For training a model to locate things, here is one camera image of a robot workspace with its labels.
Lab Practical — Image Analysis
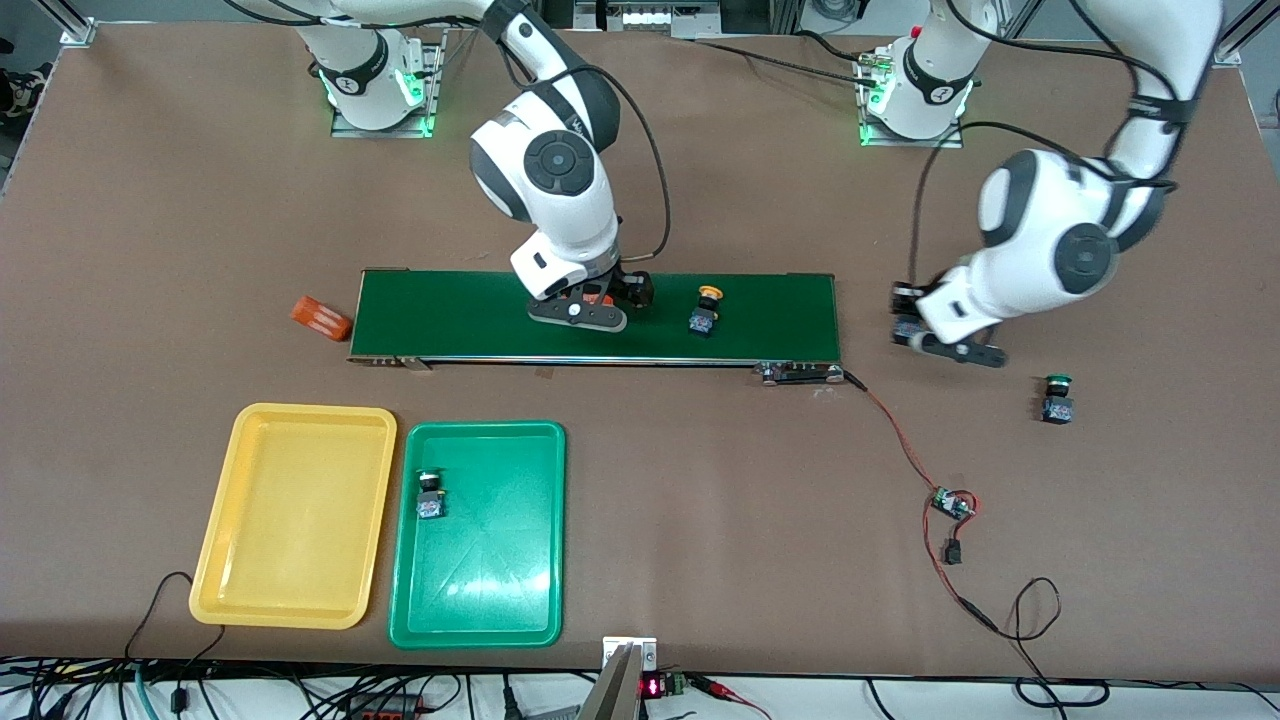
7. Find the green belt conveyor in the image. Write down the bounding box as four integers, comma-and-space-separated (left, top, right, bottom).
347, 268, 846, 386

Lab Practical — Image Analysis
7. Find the grey metal equipment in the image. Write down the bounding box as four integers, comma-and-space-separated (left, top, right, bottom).
575, 0, 701, 39

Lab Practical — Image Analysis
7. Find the green plastic tray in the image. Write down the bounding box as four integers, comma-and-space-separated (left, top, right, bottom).
388, 421, 567, 650

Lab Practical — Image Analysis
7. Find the red clip lead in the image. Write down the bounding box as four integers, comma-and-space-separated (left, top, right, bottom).
690, 675, 773, 720

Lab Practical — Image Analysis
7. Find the yellow plastic tray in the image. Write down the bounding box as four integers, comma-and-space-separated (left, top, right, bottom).
189, 403, 398, 631

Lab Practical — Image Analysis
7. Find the dark shoe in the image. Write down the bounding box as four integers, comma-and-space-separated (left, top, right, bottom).
0, 62, 53, 119

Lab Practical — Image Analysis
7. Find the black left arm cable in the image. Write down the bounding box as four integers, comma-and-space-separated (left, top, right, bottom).
905, 0, 1201, 296

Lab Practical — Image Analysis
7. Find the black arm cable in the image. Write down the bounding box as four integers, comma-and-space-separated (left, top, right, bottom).
905, 0, 1201, 296
495, 40, 673, 266

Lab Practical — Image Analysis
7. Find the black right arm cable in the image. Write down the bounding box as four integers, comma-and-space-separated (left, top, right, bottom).
495, 40, 673, 266

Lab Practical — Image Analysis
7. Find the red black twisted wire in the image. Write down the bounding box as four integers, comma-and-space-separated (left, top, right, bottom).
843, 370, 1001, 636

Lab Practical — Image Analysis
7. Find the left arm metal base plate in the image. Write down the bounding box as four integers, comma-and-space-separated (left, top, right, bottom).
855, 48, 966, 149

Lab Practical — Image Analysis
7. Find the black table cable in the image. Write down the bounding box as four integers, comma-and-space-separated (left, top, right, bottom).
695, 28, 881, 89

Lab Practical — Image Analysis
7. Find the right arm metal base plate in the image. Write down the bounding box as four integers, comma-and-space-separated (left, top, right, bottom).
330, 28, 446, 139

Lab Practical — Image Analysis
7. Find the black looped cable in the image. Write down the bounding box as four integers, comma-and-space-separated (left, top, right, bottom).
985, 577, 1111, 709

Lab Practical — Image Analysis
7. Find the grey metal camera mount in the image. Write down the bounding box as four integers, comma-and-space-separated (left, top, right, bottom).
577, 636, 659, 720

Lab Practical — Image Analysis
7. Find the aluminium frame profile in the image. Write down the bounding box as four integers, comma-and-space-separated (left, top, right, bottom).
1215, 0, 1280, 69
40, 0, 98, 46

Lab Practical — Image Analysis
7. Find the thin black cable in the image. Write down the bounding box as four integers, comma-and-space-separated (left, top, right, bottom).
125, 571, 226, 666

